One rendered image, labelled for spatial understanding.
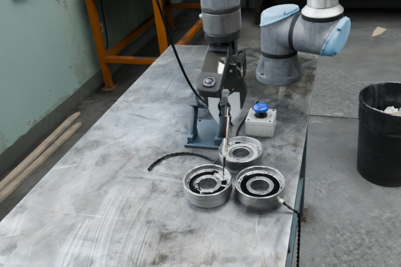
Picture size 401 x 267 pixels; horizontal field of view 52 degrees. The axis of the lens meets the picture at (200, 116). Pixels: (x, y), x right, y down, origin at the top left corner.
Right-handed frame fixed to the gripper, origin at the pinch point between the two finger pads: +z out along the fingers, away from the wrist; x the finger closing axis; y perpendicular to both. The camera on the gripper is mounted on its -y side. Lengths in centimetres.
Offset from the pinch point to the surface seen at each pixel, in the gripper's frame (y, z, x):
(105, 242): -26.1, 13.1, 19.0
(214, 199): -13.3, 10.3, 0.0
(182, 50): 72, 13, 35
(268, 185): -6.5, 10.9, -10.1
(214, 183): -7.0, 11.8, 1.7
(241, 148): 5.3, 10.6, -2.0
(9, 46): 110, 29, 156
